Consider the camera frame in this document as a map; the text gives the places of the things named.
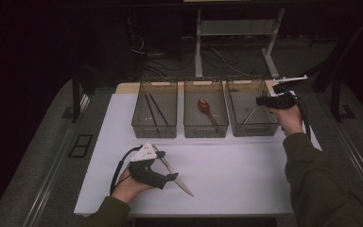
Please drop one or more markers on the person's left hand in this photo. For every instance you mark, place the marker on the person's left hand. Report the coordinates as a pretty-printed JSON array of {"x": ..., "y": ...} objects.
[{"x": 127, "y": 189}]

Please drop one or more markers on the person's right hand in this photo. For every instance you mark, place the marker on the person's right hand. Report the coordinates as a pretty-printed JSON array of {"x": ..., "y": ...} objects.
[{"x": 290, "y": 121}]

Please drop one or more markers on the clear grey plastic bin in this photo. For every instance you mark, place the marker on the clear grey plastic bin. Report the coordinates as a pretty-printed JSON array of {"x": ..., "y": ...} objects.
[
  {"x": 252, "y": 130},
  {"x": 206, "y": 130},
  {"x": 154, "y": 130}
]

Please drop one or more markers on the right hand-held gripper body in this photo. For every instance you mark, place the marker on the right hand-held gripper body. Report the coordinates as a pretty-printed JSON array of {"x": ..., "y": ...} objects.
[{"x": 283, "y": 101}]

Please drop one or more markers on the steel table knife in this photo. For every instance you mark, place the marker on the steel table knife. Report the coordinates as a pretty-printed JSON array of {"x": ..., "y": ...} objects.
[{"x": 184, "y": 187}]

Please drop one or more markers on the black metal stand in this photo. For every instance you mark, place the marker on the black metal stand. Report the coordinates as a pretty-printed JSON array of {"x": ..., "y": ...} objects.
[{"x": 335, "y": 94}]

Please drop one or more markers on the white metal stand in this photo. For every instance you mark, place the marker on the white metal stand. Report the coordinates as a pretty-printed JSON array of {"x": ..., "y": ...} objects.
[{"x": 198, "y": 47}]

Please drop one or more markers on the dark thin chopstick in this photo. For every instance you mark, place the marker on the dark thin chopstick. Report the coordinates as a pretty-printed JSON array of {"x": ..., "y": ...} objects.
[
  {"x": 159, "y": 110},
  {"x": 151, "y": 110}
]

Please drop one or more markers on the steel fork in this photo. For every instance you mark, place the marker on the steel fork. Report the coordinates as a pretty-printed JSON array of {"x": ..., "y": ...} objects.
[{"x": 250, "y": 116}]

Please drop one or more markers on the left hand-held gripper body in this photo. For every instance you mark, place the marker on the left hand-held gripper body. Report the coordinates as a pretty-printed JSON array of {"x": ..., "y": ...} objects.
[{"x": 145, "y": 175}]

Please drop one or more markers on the brown wooden spoon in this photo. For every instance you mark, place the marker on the brown wooden spoon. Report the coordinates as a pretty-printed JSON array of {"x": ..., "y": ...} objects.
[{"x": 204, "y": 106}]

